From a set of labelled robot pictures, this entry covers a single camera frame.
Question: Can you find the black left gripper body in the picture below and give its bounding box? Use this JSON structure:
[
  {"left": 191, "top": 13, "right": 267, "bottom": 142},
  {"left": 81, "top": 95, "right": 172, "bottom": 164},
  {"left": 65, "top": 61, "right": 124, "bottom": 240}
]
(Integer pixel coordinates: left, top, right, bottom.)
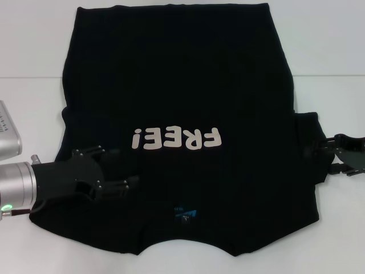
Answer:
[{"left": 31, "top": 150, "right": 105, "bottom": 205}]

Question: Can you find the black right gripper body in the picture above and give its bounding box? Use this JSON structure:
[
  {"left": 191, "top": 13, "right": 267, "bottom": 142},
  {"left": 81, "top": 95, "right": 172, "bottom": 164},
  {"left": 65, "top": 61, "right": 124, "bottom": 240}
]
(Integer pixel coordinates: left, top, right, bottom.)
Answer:
[{"left": 333, "top": 142, "right": 365, "bottom": 172}]

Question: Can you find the black shirt with FREE print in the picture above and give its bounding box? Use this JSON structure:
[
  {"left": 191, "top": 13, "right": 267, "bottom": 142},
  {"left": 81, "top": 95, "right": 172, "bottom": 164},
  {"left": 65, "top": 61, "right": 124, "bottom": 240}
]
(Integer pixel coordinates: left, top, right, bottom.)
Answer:
[{"left": 28, "top": 2, "right": 329, "bottom": 248}]

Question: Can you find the dark left arm cable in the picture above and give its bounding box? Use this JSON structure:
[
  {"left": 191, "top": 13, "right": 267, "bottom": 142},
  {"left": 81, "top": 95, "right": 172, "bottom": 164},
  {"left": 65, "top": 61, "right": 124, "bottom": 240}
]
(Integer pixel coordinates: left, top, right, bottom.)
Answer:
[{"left": 1, "top": 199, "right": 48, "bottom": 217}]

